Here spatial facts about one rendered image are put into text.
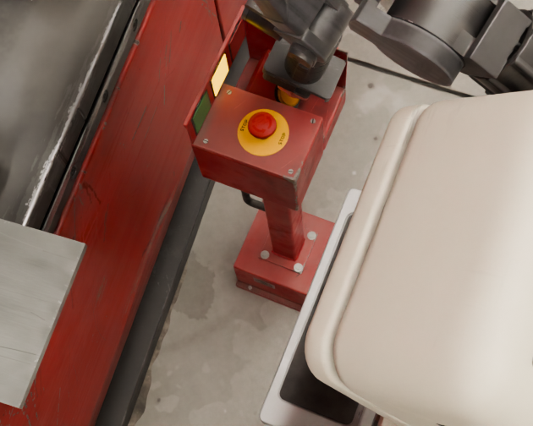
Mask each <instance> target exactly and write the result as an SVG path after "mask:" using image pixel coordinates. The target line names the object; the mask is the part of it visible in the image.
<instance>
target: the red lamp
mask: <svg viewBox="0 0 533 426"><path fill-rule="evenodd" d="M244 38H245V25H244V20H243V19H241V21H240V23H239V26H238V28H237V30H236V31H235V33H234V36H233V38H232V40H231V41H230V43H229V44H230V48H231V53H232V57H233V60H234V58H235V56H236V54H237V52H238V50H239V48H240V46H241V44H242V42H243V40H244Z"/></svg>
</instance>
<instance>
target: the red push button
mask: <svg viewBox="0 0 533 426"><path fill-rule="evenodd" d="M276 128H277V122H276V120H275V118H274V117H273V115H271V114H270V113H268V112H257V113H255V114H254V115H253V116H251V118H250V120H249V122H248V130H249V132H250V134H251V135H252V136H254V137H256V138H258V139H267V138H268V137H270V136H272V135H273V134H274V132H275V131H276Z"/></svg>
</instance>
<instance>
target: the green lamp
mask: <svg viewBox="0 0 533 426"><path fill-rule="evenodd" d="M210 108H211V104H210V101H209V97H208V94H207V91H206V93H205V94H204V96H203V98H202V100H201V103H200V105H199V106H198V109H197V111H196V113H195V115H194V117H193V121H194V124H195V129H196V132H197V133H199V131H200V129H201V126H202V124H203V123H204V121H205V119H206V115H207V113H208V112H209V110H210Z"/></svg>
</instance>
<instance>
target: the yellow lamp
mask: <svg viewBox="0 0 533 426"><path fill-rule="evenodd" d="M227 73H228V64H227V59H226V55H225V54H224V55H223V58H222V60H221V62H220V64H219V66H218V68H217V71H216V73H215V74H214V76H213V78H212V86H213V89H214V93H215V96H217V93H218V91H219V90H220V87H221V85H222V83H223V81H224V79H225V77H226V75H227Z"/></svg>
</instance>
